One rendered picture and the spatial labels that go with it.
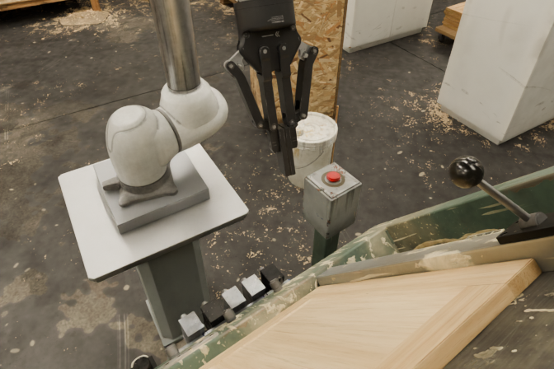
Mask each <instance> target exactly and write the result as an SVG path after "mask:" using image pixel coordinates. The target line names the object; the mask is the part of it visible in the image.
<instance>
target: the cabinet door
mask: <svg viewBox="0 0 554 369"><path fill-rule="evenodd" d="M541 273H542V270H541V269H540V268H539V266H538V264H537V262H536V261H535V259H533V258H531V259H519V260H512V261H506V262H499V263H493V264H482V265H475V266H468V267H462V268H455V269H444V270H438V271H431V272H424V273H413V274H407V275H400V276H394V277H387V278H375V279H369V280H363V281H356V282H350V283H338V284H332V285H326V286H320V287H318V288H316V289H315V290H313V291H312V292H310V293H308V294H307V295H306V296H305V297H303V298H302V299H300V300H299V301H297V302H295V303H294V304H293V305H291V306H290V307H288V308H287V309H286V310H284V311H282V312H281V313H279V314H278V315H277V316H275V317H274V318H272V319H271V320H269V321H268V322H266V323H265V324H263V325H262V326H261V327H259V328H258V329H256V330H254V331H253V332H251V333H250V334H248V335H247V336H246V337H245V338H243V339H241V340H240V341H238V342H237V343H235V344H234V345H233V346H232V347H230V348H228V349H227V350H225V351H224V352H222V353H220V354H219V355H218V356H217V357H215V358H214V359H212V360H211V361H209V362H207V363H206V364H204V365H203V366H202V367H200V368H199V369H443V368H444V367H445V366H446V365H447V364H448V363H449V362H450V361H451V360H452V359H453V358H454V357H455V356H457V355H458V354H459V353H460V352H461V351H462V350H463V349H464V348H465V347H466V346H467V345H468V344H469V343H470V342H471V341H472V340H473V339H474V338H475V337H476V336H477V335H478V334H479V333H480V332H481V331H482V330H483V329H484V328H485V327H486V326H487V325H488V324H489V323H490V322H491V321H493V319H494V318H495V317H496V316H497V315H498V314H499V313H501V312H502V311H503V310H504V309H505V308H506V307H507V306H508V305H509V304H510V303H511V302H512V301H513V300H514V299H515V298H516V297H517V296H518V295H519V294H520V293H521V292H522V291H523V290H525V289H526V288H527V287H528V286H529V285H530V284H531V283H532V282H533V281H534V280H535V279H536V278H537V277H538V276H539V275H540V274H541Z"/></svg>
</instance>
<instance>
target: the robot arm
mask: <svg viewBox="0 0 554 369"><path fill-rule="evenodd" d="M149 1H150V5H151V9H152V14H153V20H154V25H155V29H156V33H157V40H158V44H159V49H160V52H161V56H162V64H163V67H164V72H165V76H166V80H167V83H166V84H165V86H164V87H163V88H162V91H161V100H160V107H158V108H156V109H155V110H150V109H149V108H147V107H144V106H141V105H128V106H125V107H122V108H120V109H118V110H117V111H116V112H115V113H114V114H112V115H111V117H110V118H109V120H108V123H107V126H106V146H107V150H108V153H109V156H110V160H111V163H112V165H113V167H114V169H115V172H116V174H117V175H116V177H113V178H111V179H108V180H105V181H103V182H102V185H103V189H104V190H105V191H107V190H119V192H120V197H119V200H118V203H119V206H120V207H122V208H125V207H128V206H129V205H131V204H133V203H139V202H142V201H147V200H150V199H156V198H160V197H163V196H174V195H176V194H177V193H178V189H177V187H176V185H175V184H174V181H173V178H172V173H171V167H170V163H171V159H172V158H173V157H174V156H175V155H176V154H177V153H179V152H182V151H184V150H186V149H189V148H191V147H193V146H195V145H197V144H199V143H200V142H203V141H204V140H205V139H207V138H209V137H211V136H212V135H214V134H215V133H216V132H218V131H219V130H220V128H221V127H222V126H223V124H224V123H225V121H226V120H227V117H228V105H227V102H226V101H225V99H224V97H223V96H222V94H221V93H220V92H219V91H218V90H216V89H214V88H212V87H211V86H210V85H209V84H208V83H207V82H206V81H205V80H204V79H203V78H201V77H200V70H199V64H198V58H197V52H196V46H195V35H194V30H193V24H192V18H191V10H190V0H149ZM233 6H234V11H235V17H236V23H237V32H238V43H237V52H236V53H235V54H234V55H233V56H232V57H231V58H230V59H229V60H225V61H223V68H224V69H225V70H226V71H227V72H228V73H229V74H230V75H231V76H232V78H233V80H234V82H235V84H236V86H237V89H238V91H239V94H240V96H241V98H242V101H243V104H244V106H245V107H246V111H247V113H248V115H249V117H250V119H251V122H252V124H253V125H254V126H256V127H257V128H258V129H266V131H267V135H268V141H269V146H270V150H271V151H272V152H273V153H277V158H278V164H279V171H280V172H281V173H282V174H283V175H284V176H285V177H287V176H290V175H296V172H295V166H294V159H293V148H296V147H297V146H298V140H297V133H296V128H297V127H298V122H299V121H301V120H302V119H306V118H307V117H308V106H309V98H310V90H311V82H312V67H313V64H314V62H315V59H316V57H317V55H318V52H319V49H318V47H316V46H310V45H308V44H306V43H304V42H302V41H301V36H300V34H299V33H298V32H297V29H296V19H295V12H294V5H293V0H237V2H235V3H234V4H233ZM297 51H298V57H299V58H300V59H299V62H298V75H297V83H296V92H295V101H294V104H293V93H292V86H291V79H290V77H291V70H290V64H291V63H292V62H293V58H294V56H295V54H296V53H297ZM243 59H244V60H245V61H246V62H247V63H248V64H249V65H250V66H251V67H252V68H253V69H254V70H255V71H256V76H257V79H258V82H259V88H260V93H261V104H262V109H263V115H264V118H262V116H261V112H260V110H259V108H258V105H257V103H256V100H255V98H254V96H253V94H252V91H251V88H250V86H249V84H248V81H247V79H246V77H245V75H244V73H243V72H242V70H243V69H244V65H243V63H242V60H243ZM273 71H275V76H276V80H277V86H278V92H279V103H280V109H281V114H282V120H283V122H284V123H282V124H278V120H277V114H276V108H275V97H274V91H273V84H272V79H273V77H272V72H273Z"/></svg>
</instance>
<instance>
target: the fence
mask: <svg viewBox="0 0 554 369"><path fill-rule="evenodd" d="M500 233H502V231H500V232H496V233H491V234H488V235H484V236H476V237H473V238H468V239H464V240H460V241H453V242H449V243H445V244H441V245H433V246H430V247H425V248H421V249H417V250H410V251H406V252H402V253H398V254H394V255H387V256H383V257H378V258H374V259H367V260H363V261H359V262H355V263H351V264H344V265H340V266H335V267H331V268H329V269H328V270H327V271H325V272H324V273H322V274H320V275H319V276H317V277H316V279H317V281H318V283H319V285H320V286H326V285H332V284H338V283H350V282H356V281H363V280H369V279H375V278H387V277H394V276H400V275H407V274H413V273H424V272H431V271H438V270H444V269H455V268H462V267H468V266H475V265H482V264H493V263H499V262H506V261H512V260H519V259H531V258H533V259H535V261H536V262H537V264H538V266H539V268H540V269H541V270H542V271H543V272H547V271H554V236H544V237H540V238H535V239H531V240H525V241H517V242H512V243H507V244H503V245H500V243H499V242H498V240H497V239H496V237H497V236H498V235H499V234H500Z"/></svg>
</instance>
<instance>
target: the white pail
mask: <svg viewBox="0 0 554 369"><path fill-rule="evenodd" d="M338 109H339V106H337V108H336V121H334V120H333V119H332V118H330V117H329V116H327V115H325V114H321V113H317V112H308V117H307V118H306V119H302V120H301V121H299V122H298V127H297V128H296V133H297V140H298V146H297V147H296V148H293V159H294V166H295V172H296V175H290V176H288V178H289V180H290V182H291V183H292V184H293V185H295V186H297V187H299V188H302V189H304V178H305V177H306V176H308V175H310V174H312V173H314V172H316V171H318V170H320V169H321V168H323V167H325V166H328V165H330V163H332V161H333V153H334V146H335V141H336V136H337V130H338V128H337V116H338ZM331 153H332V154H331Z"/></svg>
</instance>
